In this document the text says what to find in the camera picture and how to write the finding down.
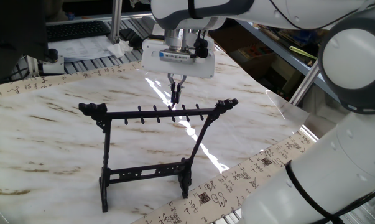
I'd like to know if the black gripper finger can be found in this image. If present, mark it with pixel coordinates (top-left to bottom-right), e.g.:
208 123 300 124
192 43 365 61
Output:
175 74 188 105
167 73 177 104

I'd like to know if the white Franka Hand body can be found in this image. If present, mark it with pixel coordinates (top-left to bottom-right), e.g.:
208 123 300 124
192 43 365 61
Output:
141 39 216 79

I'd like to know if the black wooden pen rack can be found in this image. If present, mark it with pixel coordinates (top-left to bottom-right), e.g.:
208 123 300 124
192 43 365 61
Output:
78 98 239 213

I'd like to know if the white tissue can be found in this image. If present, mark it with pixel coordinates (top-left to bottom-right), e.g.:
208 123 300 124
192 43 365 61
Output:
108 39 134 59

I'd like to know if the white plastic stand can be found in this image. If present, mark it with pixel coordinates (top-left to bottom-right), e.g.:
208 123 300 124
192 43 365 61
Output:
129 0 152 9

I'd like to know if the printed paper stack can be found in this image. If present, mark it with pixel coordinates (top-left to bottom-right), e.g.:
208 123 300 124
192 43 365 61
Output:
47 34 118 63

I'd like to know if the brown cardboard box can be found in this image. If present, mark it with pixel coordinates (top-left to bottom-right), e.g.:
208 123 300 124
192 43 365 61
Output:
210 24 287 94

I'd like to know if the black computer keyboard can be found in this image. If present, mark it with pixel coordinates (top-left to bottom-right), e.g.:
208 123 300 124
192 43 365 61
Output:
45 20 112 44

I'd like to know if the colourful printed box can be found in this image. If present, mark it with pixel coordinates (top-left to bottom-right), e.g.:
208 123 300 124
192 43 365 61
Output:
236 43 277 62

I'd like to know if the beige calligraphy paper scroll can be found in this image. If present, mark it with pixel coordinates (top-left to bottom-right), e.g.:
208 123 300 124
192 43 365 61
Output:
0 43 317 224

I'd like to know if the grey blue shelf beam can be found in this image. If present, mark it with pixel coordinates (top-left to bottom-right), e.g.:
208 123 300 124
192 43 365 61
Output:
236 20 340 103

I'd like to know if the glossy marble pattern sheet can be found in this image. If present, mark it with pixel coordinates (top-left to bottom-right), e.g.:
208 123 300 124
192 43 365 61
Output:
0 49 311 224

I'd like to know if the yellow green tool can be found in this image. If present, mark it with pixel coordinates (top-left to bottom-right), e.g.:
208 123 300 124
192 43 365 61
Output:
289 45 318 60

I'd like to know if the black computer monitor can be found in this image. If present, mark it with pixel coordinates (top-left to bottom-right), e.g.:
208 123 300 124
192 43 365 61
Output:
0 0 50 80

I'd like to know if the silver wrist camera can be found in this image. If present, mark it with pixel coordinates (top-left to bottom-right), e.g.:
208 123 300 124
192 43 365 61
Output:
159 49 197 65

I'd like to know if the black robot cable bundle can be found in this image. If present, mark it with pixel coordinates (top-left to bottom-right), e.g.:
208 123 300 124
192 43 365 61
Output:
187 0 375 224

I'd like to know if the aluminium frame post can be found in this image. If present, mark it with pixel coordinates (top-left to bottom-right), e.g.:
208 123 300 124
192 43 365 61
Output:
110 0 123 44

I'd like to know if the white bracket black knob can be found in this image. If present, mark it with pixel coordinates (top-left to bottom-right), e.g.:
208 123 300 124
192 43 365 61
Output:
37 48 65 75

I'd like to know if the white slanted post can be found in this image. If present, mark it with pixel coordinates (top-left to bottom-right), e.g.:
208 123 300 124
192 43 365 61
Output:
288 58 322 106

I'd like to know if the black cable strap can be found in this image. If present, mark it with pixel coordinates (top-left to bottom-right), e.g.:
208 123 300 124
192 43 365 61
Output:
285 160 345 224

